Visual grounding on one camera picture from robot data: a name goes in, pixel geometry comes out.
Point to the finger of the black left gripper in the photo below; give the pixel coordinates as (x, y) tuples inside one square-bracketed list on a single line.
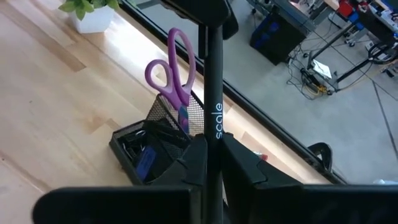
[(231, 23), (199, 11)]

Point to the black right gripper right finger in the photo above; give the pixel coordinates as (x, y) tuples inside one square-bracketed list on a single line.
[(295, 205)]

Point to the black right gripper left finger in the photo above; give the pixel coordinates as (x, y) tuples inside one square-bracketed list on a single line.
[(124, 205)]

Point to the small blue box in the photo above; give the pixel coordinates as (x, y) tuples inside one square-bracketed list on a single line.
[(145, 161)]

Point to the black pen with scale print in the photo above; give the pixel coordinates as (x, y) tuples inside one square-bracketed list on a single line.
[(214, 77)]

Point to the black binder clip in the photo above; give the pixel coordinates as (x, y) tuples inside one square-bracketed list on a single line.
[(133, 143)]

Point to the black mesh desk organizer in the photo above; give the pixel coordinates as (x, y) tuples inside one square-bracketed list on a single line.
[(158, 109)]

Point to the black cabinet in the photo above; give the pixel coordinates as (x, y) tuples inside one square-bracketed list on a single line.
[(276, 40)]

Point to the black chair armrest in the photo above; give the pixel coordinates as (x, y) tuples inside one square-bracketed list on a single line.
[(321, 154)]

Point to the white box on floor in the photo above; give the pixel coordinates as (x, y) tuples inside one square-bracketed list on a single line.
[(321, 68)]

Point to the green plant in white pot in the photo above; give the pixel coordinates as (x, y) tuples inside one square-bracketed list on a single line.
[(93, 20)]

